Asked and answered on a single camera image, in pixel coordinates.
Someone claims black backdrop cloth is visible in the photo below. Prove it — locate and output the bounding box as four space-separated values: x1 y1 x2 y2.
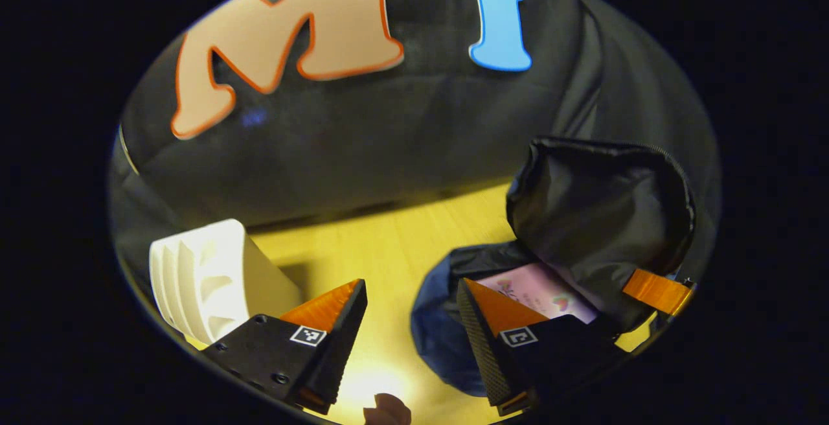
107 0 723 283

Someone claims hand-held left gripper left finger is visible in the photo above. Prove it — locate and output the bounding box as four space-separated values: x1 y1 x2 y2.
201 278 368 415

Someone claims blue schoolbag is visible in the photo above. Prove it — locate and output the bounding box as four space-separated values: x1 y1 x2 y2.
410 137 697 396

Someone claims white bookshelf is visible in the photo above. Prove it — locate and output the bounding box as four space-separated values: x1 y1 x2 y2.
149 219 304 346

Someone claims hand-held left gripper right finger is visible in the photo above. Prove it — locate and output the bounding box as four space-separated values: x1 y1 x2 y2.
457 277 632 416

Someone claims pink book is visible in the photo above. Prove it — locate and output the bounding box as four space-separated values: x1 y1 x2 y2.
476 262 600 325

